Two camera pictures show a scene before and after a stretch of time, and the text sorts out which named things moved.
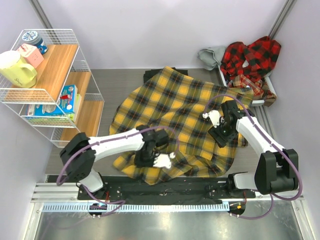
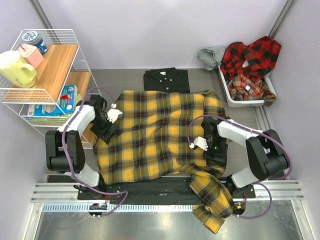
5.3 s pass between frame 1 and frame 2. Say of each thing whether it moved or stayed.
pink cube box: stayed
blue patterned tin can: stayed
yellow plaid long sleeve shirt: moved
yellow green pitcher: stayed
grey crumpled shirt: stayed
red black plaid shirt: stayed
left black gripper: moved
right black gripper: moved
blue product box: stayed
